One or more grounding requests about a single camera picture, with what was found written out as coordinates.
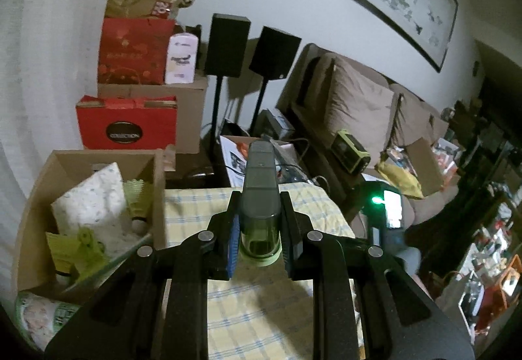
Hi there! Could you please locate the green black portable radio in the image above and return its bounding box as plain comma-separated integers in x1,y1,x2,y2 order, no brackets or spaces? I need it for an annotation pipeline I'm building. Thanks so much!
330,129,372,174

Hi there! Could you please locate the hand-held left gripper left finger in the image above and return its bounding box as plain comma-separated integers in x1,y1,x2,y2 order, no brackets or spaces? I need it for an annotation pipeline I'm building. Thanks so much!
44,191,241,360

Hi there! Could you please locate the large closed cardboard box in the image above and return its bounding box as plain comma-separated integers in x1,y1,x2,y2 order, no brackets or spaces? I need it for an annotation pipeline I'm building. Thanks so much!
97,75,209,155

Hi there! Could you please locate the red patterned gift bag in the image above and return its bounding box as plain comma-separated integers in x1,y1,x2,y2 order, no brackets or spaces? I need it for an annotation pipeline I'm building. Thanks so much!
97,17,177,85

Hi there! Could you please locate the red gift bag black oval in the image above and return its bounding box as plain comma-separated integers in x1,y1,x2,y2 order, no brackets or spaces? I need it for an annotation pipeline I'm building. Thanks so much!
75,95,179,151

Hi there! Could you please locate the cardboard piece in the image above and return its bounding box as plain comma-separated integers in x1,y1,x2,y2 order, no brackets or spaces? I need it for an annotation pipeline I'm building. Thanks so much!
402,138,445,198

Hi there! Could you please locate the white pink carton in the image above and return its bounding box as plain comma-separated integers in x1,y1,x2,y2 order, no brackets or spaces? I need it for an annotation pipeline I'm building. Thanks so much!
164,33,200,84

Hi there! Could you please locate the dark display cabinet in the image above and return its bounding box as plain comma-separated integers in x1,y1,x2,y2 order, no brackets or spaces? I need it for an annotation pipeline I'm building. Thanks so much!
424,40,522,328

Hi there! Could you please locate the floor box with printed sheet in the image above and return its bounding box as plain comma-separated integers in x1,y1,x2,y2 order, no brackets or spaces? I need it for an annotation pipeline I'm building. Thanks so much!
219,134,304,185

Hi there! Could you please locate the dark green plastic case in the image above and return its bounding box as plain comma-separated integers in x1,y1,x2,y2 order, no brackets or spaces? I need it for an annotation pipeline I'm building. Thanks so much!
238,141,283,266

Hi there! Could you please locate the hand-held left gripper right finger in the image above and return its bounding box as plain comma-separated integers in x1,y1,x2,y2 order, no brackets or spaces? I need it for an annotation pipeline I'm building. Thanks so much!
279,191,476,360

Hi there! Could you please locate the yellow green shuttlecock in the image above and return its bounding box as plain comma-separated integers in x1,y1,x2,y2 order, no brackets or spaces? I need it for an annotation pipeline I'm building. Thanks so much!
123,178,155,233
45,232,80,287

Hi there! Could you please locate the floral cloth bag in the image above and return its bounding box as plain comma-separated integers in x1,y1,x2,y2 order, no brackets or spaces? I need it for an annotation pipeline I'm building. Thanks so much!
50,162,141,259

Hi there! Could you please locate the black speaker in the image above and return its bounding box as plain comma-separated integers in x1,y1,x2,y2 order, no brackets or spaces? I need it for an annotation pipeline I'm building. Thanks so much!
204,13,251,79
249,26,302,80

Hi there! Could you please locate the small brown sofa cushion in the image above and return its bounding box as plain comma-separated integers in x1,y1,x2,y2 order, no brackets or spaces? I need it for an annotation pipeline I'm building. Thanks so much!
389,93,435,141

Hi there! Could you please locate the large brown sofa cushion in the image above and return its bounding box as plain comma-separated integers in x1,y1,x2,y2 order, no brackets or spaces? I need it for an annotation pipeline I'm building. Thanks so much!
326,56,400,149

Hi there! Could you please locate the yellow checkered tablecloth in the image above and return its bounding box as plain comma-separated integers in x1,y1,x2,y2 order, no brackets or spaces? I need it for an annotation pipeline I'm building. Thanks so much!
163,182,365,360

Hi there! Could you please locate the green zip bag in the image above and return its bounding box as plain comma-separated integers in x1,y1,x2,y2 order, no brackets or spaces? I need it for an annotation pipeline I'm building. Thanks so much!
61,227,156,295

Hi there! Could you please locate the brown sofa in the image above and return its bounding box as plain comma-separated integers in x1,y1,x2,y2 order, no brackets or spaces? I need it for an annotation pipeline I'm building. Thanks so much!
275,43,461,238

